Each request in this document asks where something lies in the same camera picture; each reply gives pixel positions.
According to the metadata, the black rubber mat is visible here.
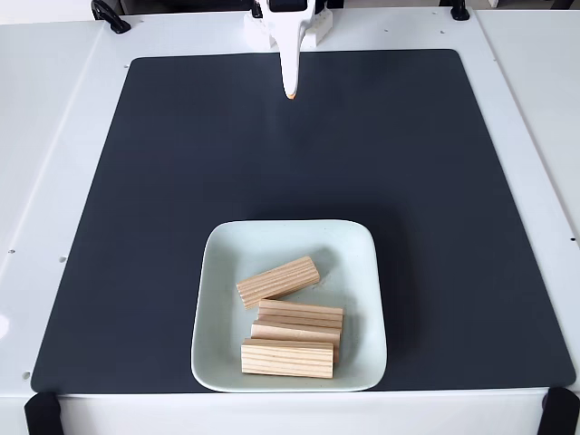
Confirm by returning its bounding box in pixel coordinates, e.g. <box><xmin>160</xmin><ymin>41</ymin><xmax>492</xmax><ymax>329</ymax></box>
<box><xmin>30</xmin><ymin>48</ymin><xmax>576</xmax><ymax>394</ymax></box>

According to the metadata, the pale green square plate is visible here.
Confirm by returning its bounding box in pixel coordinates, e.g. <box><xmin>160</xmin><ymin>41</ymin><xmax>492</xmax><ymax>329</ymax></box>
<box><xmin>189</xmin><ymin>218</ymin><xmax>389</xmax><ymax>393</ymax></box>

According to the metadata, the grooved wooden block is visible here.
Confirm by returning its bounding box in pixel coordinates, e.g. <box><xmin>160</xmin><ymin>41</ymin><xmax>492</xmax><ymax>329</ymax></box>
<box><xmin>257</xmin><ymin>298</ymin><xmax>344</xmax><ymax>330</ymax></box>
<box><xmin>240</xmin><ymin>338</ymin><xmax>335</xmax><ymax>380</ymax></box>
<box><xmin>251</xmin><ymin>320</ymin><xmax>342</xmax><ymax>363</ymax></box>
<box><xmin>236</xmin><ymin>256</ymin><xmax>321</xmax><ymax>311</ymax></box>

